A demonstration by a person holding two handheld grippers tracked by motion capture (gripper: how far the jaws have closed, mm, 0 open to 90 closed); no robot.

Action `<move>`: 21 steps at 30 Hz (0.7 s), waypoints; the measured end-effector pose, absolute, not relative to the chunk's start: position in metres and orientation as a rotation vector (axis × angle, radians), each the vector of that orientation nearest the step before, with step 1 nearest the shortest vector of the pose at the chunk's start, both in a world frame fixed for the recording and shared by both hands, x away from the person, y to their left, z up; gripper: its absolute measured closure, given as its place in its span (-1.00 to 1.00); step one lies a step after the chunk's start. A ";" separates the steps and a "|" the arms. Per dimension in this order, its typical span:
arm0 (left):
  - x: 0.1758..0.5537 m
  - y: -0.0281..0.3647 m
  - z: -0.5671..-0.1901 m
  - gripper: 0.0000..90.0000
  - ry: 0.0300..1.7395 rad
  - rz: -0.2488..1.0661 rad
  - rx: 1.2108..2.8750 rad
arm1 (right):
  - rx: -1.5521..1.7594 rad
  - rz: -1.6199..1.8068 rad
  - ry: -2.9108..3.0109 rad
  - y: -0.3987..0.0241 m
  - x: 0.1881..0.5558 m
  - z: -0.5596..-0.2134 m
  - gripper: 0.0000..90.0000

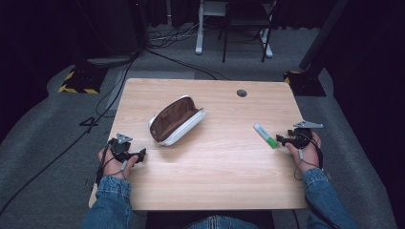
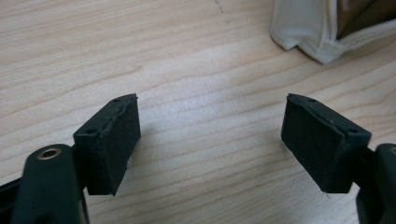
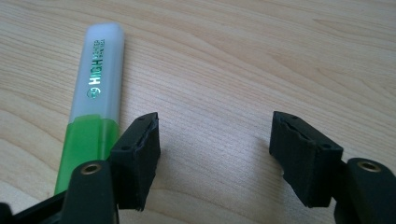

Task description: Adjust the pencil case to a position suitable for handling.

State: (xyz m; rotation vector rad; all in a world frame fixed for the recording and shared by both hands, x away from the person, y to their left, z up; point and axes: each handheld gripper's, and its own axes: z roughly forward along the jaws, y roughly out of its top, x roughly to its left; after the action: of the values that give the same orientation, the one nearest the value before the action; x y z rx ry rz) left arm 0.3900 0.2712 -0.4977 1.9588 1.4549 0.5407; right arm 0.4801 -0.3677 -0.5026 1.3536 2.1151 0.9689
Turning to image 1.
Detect green and white highlighter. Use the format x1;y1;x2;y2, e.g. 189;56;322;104
253;123;280;150

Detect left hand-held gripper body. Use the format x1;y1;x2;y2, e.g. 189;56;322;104
108;133;139;162

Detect long black floor cable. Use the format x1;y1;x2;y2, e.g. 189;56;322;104
0;53;139;217

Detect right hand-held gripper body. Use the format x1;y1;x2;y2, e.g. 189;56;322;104
286;119;325;150

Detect right hand-held gripper cable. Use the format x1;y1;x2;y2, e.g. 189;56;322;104
293;131;341;229

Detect black stand base striped tape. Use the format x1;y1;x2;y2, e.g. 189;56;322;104
57;65;109;95
283;70;328;97

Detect bundle of floor cables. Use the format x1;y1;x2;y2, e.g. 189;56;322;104
148;19;204;50

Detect white desk leg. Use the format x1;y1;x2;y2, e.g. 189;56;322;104
258;28;274;59
194;0;205;56

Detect person's left hand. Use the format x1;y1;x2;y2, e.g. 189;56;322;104
97;145;139;181

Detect hand-held gripper cable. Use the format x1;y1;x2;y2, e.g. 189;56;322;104
95;143;129;186
293;131;341;229

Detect black chair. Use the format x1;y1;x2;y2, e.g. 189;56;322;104
218;0;281;64

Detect left hand-held gripper cable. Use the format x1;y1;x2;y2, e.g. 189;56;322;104
95;143;129;186

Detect person's legs in jeans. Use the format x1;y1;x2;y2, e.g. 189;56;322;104
186;215;260;229

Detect white pencil case brown lining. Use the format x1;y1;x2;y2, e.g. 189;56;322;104
148;94;207;148

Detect person's right hand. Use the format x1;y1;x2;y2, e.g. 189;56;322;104
284;131;323;175

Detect black slanted stand pole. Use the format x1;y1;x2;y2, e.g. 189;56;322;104
298;0;351;72

